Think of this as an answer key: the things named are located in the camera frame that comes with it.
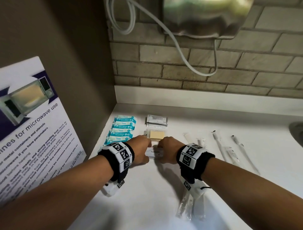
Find row of teal wipe packets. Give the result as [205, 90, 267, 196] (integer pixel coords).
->
[103, 115, 137, 146]

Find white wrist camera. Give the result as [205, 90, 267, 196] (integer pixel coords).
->
[100, 179, 126, 197]
[182, 180, 209, 200]

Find stack of white wipe sachets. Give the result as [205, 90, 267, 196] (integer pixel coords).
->
[146, 114, 169, 129]

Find person's right forearm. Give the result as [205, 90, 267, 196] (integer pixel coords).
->
[201, 157, 303, 230]

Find person's left hand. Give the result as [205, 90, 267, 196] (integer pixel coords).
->
[125, 135, 152, 165]

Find stack of yellow soap packets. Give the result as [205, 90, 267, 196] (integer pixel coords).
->
[144, 129, 166, 142]

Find person's left forearm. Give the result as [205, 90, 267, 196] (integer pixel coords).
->
[0, 155, 114, 230]

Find white looped wall cable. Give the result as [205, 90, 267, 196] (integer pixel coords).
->
[104, 0, 218, 77]

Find white table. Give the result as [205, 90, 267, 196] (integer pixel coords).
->
[68, 103, 303, 230]

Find stack of toothpaste sachets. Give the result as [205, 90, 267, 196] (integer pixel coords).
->
[145, 147, 164, 159]

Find black wristband with marker tags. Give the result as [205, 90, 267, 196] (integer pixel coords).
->
[176, 143, 216, 184]
[97, 142, 135, 182]

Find white and purple poster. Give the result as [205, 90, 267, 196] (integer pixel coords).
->
[0, 56, 87, 209]

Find person's right hand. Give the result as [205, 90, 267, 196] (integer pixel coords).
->
[157, 136, 186, 164]

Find steel sink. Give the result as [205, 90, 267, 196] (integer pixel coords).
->
[288, 122, 303, 147]

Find steel wall dispenser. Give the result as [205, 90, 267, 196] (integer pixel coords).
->
[162, 0, 255, 39]

